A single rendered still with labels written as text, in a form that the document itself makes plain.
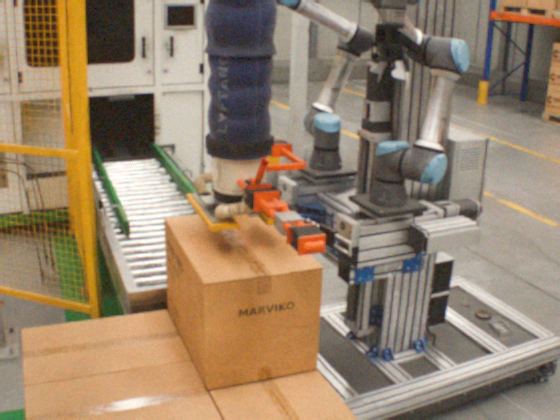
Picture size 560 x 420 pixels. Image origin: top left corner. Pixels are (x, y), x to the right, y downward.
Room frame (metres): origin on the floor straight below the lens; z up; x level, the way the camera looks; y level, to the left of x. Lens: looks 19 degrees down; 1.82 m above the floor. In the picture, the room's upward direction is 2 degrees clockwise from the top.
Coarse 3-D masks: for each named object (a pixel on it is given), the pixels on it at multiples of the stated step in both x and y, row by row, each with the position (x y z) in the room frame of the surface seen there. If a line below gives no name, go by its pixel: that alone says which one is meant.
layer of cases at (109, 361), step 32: (96, 320) 2.18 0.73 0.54; (128, 320) 2.20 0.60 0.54; (160, 320) 2.21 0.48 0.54; (32, 352) 1.92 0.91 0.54; (64, 352) 1.93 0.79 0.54; (96, 352) 1.95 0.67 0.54; (128, 352) 1.96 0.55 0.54; (160, 352) 1.98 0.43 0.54; (32, 384) 1.72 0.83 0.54; (64, 384) 1.74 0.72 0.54; (96, 384) 1.75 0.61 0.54; (128, 384) 1.76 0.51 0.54; (160, 384) 1.78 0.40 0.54; (192, 384) 1.79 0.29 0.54; (256, 384) 1.81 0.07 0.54; (288, 384) 1.81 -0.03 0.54; (320, 384) 1.82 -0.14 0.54; (32, 416) 1.55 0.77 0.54; (64, 416) 1.57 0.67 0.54; (96, 416) 1.58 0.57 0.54; (128, 416) 1.59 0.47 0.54; (160, 416) 1.60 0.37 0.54; (192, 416) 1.61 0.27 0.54; (224, 416) 1.62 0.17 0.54; (256, 416) 1.63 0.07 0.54; (288, 416) 1.63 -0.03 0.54; (320, 416) 1.64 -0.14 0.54; (352, 416) 1.64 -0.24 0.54
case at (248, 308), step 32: (192, 224) 2.25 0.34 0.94; (256, 224) 2.27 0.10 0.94; (192, 256) 1.95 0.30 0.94; (224, 256) 1.96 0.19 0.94; (256, 256) 1.97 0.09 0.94; (288, 256) 1.98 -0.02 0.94; (192, 288) 1.90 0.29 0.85; (224, 288) 1.78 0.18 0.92; (256, 288) 1.82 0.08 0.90; (288, 288) 1.86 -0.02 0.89; (320, 288) 1.90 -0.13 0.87; (192, 320) 1.91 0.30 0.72; (224, 320) 1.78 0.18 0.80; (256, 320) 1.82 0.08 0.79; (288, 320) 1.86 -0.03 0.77; (192, 352) 1.93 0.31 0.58; (224, 352) 1.78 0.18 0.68; (256, 352) 1.82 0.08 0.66; (288, 352) 1.87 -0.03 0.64; (224, 384) 1.78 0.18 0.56
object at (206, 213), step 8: (208, 192) 2.14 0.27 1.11; (192, 200) 2.15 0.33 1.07; (200, 200) 2.13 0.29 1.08; (200, 208) 2.06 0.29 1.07; (208, 208) 2.05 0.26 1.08; (200, 216) 2.02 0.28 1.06; (208, 216) 1.98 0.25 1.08; (208, 224) 1.93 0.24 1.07; (216, 224) 1.92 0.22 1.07; (224, 224) 1.92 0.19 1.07; (232, 224) 1.93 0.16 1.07
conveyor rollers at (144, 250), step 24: (96, 168) 4.30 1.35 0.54; (120, 168) 4.30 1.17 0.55; (144, 168) 4.35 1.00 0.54; (120, 192) 3.77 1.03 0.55; (144, 192) 3.81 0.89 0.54; (168, 192) 3.81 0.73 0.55; (144, 216) 3.37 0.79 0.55; (168, 216) 3.41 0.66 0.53; (120, 240) 3.04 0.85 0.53; (144, 240) 3.01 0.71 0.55; (144, 264) 2.74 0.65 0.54
